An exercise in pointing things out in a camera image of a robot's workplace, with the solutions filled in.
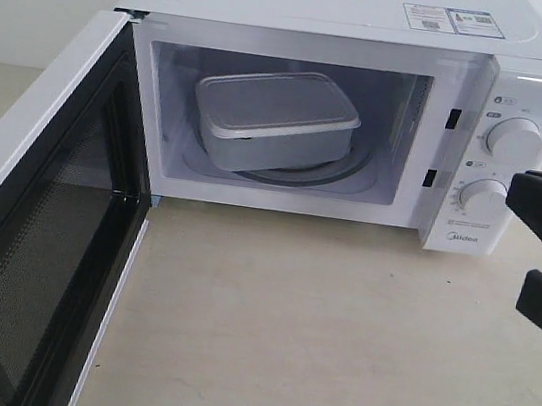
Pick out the upper white control knob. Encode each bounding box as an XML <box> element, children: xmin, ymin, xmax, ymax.
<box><xmin>486</xmin><ymin>117</ymin><xmax>542</xmax><ymax>164</ymax></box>

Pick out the white control knob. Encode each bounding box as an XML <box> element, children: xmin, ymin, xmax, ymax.
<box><xmin>486</xmin><ymin>117</ymin><xmax>542</xmax><ymax>164</ymax></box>
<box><xmin>458</xmin><ymin>179</ymin><xmax>507</xmax><ymax>221</ymax></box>

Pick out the lower white control knob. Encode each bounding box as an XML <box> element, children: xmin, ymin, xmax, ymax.
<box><xmin>458</xmin><ymin>179</ymin><xmax>507</xmax><ymax>221</ymax></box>

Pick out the white microwave door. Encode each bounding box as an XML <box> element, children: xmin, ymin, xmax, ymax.
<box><xmin>0</xmin><ymin>11</ymin><xmax>151</xmax><ymax>406</ymax></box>

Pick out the white printed paper label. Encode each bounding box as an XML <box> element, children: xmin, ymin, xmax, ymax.
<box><xmin>403</xmin><ymin>3</ymin><xmax>505</xmax><ymax>40</ymax></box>

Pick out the white microwave oven body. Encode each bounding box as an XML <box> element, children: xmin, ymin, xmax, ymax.
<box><xmin>117</xmin><ymin>0</ymin><xmax>542</xmax><ymax>256</ymax></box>

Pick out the white plastic lidded container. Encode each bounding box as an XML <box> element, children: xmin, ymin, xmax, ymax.
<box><xmin>195</xmin><ymin>71</ymin><xmax>361</xmax><ymax>172</ymax></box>

